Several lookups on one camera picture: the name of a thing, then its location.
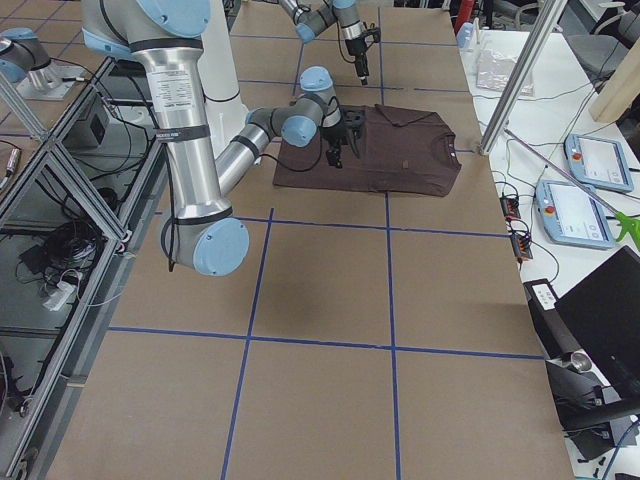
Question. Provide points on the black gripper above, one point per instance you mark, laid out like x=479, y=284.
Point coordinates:
x=333, y=135
x=354, y=47

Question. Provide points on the brown t-shirt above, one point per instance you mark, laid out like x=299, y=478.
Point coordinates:
x=401, y=150

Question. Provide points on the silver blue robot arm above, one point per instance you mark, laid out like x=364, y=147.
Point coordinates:
x=166, y=38
x=309, y=24

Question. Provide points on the red cylinder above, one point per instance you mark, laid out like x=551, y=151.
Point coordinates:
x=464, y=14

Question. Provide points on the clear plastic bag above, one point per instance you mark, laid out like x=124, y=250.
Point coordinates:
x=494, y=70

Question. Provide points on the orange black terminal block far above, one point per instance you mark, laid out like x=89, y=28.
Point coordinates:
x=510, y=207

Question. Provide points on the near blue teach pendant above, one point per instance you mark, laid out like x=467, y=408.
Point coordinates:
x=571, y=218

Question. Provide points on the blue teach pendant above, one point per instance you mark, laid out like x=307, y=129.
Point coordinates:
x=571, y=218
x=598, y=162

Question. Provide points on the far blue teach pendant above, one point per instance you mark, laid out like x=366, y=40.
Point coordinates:
x=598, y=162

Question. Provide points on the wooden beam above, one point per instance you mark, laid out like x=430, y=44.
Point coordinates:
x=620, y=90

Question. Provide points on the black box with label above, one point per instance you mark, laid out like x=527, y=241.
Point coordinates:
x=556, y=338

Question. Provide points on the black laptop computer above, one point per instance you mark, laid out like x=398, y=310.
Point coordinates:
x=602, y=313

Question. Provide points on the silver metal cylinder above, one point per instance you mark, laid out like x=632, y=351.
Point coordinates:
x=576, y=361

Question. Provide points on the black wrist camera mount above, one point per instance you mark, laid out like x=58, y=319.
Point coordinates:
x=354, y=120

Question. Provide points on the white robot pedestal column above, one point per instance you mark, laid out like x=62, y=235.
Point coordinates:
x=220, y=138

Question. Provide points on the aluminium frame post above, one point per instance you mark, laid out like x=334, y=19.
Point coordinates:
x=548, y=17

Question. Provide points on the aluminium table frame rail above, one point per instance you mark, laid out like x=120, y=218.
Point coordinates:
x=87, y=180

